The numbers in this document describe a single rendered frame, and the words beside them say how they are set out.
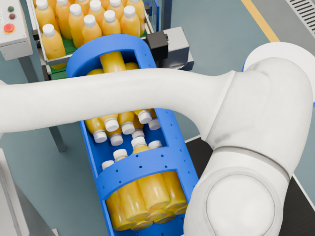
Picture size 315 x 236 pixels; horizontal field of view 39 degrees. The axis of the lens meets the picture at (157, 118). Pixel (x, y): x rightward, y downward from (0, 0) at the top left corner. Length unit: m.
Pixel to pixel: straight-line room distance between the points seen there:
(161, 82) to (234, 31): 2.47
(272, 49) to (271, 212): 1.22
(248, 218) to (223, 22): 2.66
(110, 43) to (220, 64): 1.56
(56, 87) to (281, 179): 0.29
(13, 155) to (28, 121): 2.06
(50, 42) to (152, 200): 0.72
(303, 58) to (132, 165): 0.78
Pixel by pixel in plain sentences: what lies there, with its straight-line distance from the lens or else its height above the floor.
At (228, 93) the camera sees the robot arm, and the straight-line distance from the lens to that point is 0.56.
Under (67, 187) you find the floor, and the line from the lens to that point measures 2.50.
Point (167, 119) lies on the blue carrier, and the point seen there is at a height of 1.19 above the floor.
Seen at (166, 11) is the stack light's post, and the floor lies 0.76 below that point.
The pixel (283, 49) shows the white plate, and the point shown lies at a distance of 1.67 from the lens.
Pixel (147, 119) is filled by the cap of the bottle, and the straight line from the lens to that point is 1.37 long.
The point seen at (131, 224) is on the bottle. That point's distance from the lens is 1.31.
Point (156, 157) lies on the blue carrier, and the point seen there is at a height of 1.23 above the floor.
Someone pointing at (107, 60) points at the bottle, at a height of 1.19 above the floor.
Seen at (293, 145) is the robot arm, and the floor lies 1.83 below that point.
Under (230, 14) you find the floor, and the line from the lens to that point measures 3.13.
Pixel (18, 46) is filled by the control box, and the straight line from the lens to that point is 1.64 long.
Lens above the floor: 2.32
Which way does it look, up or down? 62 degrees down
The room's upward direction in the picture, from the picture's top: 2 degrees clockwise
